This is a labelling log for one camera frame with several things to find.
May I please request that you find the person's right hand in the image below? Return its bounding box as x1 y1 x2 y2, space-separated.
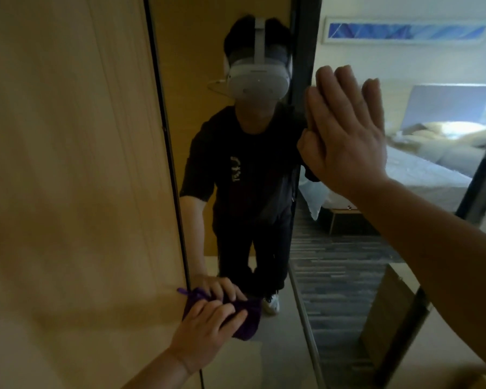
297 65 390 200

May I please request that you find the person's left hand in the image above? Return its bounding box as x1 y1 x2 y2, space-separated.
171 298 248 375

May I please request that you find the person's right forearm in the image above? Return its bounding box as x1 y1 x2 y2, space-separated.
348 177 486 375

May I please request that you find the light wooden wardrobe panel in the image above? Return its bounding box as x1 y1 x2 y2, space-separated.
0 0 203 389

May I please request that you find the purple cleaning cloth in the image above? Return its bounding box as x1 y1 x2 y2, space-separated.
177 287 262 342

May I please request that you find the black-framed tall mirror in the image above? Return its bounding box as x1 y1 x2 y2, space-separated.
143 0 486 389

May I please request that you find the person's left forearm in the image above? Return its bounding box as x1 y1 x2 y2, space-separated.
123 348 191 389

